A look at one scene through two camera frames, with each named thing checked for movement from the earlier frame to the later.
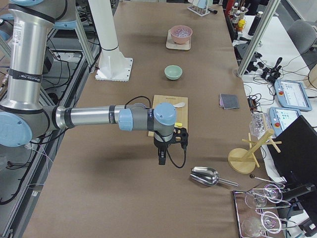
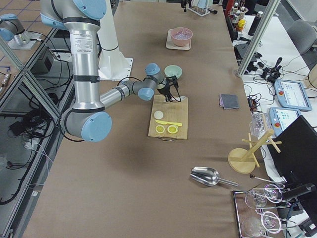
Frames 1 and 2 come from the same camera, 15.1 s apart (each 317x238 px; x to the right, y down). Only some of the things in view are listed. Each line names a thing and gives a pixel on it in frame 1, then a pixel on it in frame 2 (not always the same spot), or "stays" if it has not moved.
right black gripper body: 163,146 to 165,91
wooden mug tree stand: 243,160 stays
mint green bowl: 173,72 stays
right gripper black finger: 162,155 to 168,97
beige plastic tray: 171,44 stays
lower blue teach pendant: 280,118 stays
